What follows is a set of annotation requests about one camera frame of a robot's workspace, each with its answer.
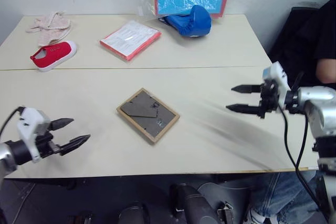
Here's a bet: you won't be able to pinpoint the red slip-on child shoe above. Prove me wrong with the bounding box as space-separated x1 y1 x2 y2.
29 40 78 72

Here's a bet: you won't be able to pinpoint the white sneaker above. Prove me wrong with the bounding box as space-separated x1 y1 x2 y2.
247 206 279 224

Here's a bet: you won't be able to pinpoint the pink baby garment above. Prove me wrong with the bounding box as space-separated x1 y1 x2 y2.
25 10 72 48

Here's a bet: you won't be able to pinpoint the dark rounded black shape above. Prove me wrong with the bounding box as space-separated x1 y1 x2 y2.
169 183 219 224

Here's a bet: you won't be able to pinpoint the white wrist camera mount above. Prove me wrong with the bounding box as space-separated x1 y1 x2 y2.
16 106 51 164
262 61 292 110

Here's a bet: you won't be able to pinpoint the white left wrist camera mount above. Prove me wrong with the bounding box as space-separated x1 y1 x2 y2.
16 106 51 164

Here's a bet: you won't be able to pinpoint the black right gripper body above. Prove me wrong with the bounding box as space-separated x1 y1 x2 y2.
258 79 279 119

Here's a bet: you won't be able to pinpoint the person's blue jeans leg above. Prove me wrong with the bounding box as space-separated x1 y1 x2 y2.
250 169 325 221

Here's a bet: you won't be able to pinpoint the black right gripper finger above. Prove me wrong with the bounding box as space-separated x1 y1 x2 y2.
230 84 263 94
225 103 262 115

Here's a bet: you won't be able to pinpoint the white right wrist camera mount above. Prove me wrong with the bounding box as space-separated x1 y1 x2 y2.
262 61 292 110

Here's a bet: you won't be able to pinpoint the wooden picture frame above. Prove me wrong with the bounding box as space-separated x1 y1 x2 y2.
116 87 181 145

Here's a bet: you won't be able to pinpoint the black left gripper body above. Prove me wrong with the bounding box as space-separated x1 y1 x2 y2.
37 130 63 158

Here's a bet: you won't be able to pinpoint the dark rounded grey shape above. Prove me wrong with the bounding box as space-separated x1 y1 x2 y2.
197 181 253 224

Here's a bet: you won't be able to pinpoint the blue boxing glove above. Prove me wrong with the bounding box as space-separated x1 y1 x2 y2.
157 4 212 38

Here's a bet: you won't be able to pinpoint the person's black shirt torso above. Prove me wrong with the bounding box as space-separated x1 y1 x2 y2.
313 0 336 63

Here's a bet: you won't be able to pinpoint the small dark rounded shape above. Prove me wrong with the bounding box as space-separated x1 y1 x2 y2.
117 202 151 224

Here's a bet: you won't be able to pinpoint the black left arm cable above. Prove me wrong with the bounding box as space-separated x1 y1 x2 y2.
0 106 25 136

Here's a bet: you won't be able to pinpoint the bagged papers with red backing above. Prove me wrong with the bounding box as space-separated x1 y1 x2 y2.
99 20 162 63

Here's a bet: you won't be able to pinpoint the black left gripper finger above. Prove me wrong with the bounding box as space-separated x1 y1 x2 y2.
60 134 91 156
50 118 75 131

